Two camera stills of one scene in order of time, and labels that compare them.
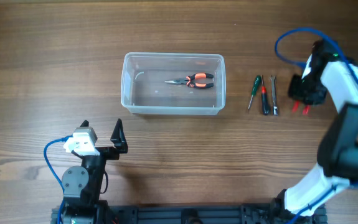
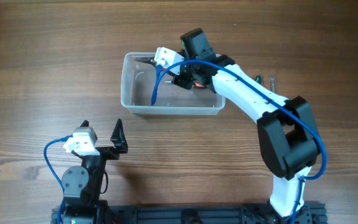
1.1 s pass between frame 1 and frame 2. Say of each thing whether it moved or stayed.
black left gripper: stayed
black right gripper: moved
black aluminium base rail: stayed
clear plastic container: stayed
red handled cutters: moved
